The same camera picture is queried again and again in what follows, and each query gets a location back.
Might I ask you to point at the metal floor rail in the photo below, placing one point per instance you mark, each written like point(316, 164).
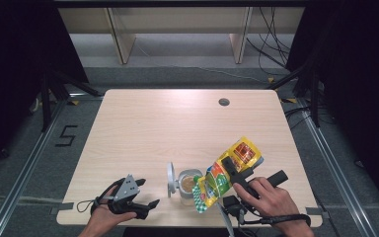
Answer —
point(335, 171)
point(29, 171)

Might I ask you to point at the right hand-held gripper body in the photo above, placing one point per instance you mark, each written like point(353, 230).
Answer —
point(242, 176)

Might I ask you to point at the black curtain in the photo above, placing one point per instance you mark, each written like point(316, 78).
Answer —
point(13, 65)
point(368, 82)

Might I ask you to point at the grey tape piece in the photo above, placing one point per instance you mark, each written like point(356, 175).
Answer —
point(316, 212)
point(64, 207)

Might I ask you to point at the black tape floor marking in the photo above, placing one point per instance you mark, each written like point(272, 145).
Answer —
point(66, 135)

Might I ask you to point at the person's right hand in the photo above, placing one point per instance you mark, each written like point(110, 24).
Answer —
point(274, 204)

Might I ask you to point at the glass jar with hinged lid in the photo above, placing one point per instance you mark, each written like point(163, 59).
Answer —
point(171, 177)

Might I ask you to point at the black metal beam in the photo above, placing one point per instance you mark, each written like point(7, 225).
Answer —
point(177, 3)

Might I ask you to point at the black metal stand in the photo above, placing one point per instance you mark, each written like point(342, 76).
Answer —
point(315, 98)
point(46, 105)

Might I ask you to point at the person's left hand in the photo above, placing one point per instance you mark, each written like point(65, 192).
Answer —
point(105, 217)

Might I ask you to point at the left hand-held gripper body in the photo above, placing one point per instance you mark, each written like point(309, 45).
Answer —
point(128, 190)

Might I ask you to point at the yellow snack bag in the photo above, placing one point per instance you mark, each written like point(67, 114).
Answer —
point(215, 184)

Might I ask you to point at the light wooden shelf unit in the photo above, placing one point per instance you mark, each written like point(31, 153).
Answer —
point(177, 19)

